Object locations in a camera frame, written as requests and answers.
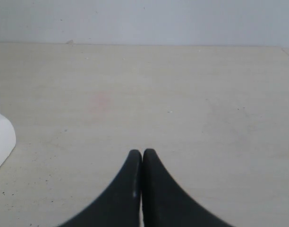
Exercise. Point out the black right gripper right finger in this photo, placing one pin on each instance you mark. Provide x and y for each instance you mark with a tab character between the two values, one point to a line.
165	203

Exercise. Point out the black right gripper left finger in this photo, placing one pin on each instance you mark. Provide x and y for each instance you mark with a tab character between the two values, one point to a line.
119	204

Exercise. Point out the white mannequin head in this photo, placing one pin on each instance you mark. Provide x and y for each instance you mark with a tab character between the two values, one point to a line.
7	138

